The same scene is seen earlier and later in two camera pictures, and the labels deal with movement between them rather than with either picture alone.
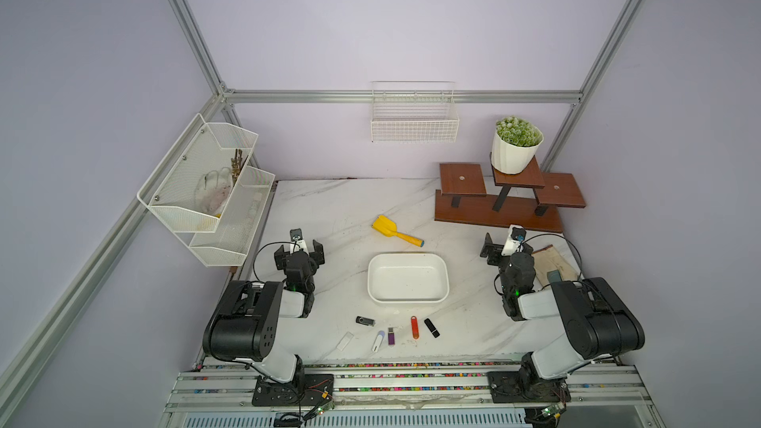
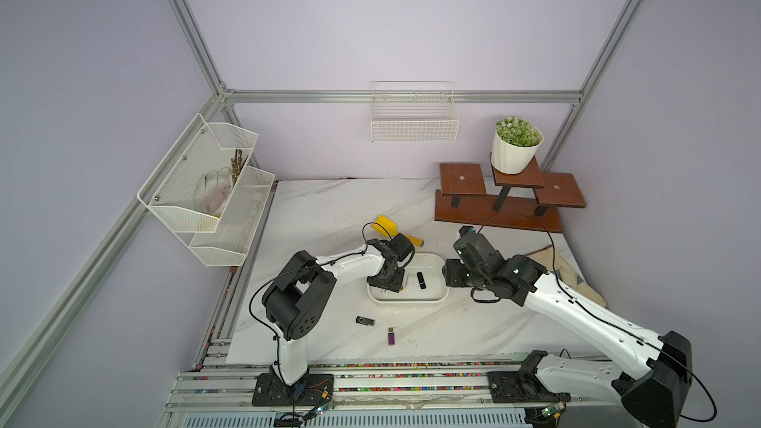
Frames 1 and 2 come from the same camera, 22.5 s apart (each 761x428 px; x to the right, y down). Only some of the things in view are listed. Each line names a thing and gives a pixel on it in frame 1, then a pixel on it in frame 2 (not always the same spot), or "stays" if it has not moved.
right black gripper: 493,253 → 452,272
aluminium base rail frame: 412,394 stays
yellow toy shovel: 389,229 stays
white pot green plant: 515,144 stays
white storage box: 407,277 stays
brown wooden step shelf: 527,199 stays
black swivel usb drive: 365,321 stays
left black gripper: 316,256 → 394,285
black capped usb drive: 432,328 → 421,280
